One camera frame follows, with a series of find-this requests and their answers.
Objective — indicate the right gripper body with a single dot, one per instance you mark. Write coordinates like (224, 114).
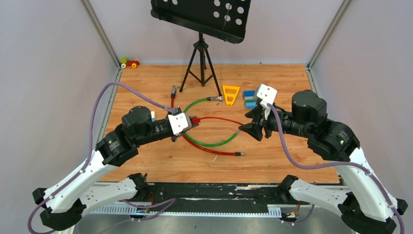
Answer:
(271, 124)

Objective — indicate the yellow triangular plastic piece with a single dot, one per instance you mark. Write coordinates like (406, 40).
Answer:
(230, 94)

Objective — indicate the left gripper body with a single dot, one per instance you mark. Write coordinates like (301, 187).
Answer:
(175, 137)

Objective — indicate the black music stand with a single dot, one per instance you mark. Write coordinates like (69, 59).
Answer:
(221, 19)

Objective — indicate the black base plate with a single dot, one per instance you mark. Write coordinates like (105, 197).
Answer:
(216, 197)

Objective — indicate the green cable lock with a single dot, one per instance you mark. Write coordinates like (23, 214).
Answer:
(201, 144)

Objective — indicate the toy car red green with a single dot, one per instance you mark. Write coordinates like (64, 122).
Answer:
(125, 62)

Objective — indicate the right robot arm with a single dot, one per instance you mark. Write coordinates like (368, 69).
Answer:
(367, 207)

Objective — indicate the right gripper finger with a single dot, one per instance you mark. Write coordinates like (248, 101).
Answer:
(253, 114)
(254, 130)

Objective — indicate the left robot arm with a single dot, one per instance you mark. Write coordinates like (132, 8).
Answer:
(73, 197)

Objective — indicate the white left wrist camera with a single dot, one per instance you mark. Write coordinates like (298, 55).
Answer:
(181, 119)

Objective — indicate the thick red cable lock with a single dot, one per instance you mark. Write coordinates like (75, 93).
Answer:
(217, 152)

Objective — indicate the blue green stacked blocks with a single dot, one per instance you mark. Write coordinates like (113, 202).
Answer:
(248, 97)

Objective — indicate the red padlock with thin cable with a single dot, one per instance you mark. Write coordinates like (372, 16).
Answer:
(219, 118)

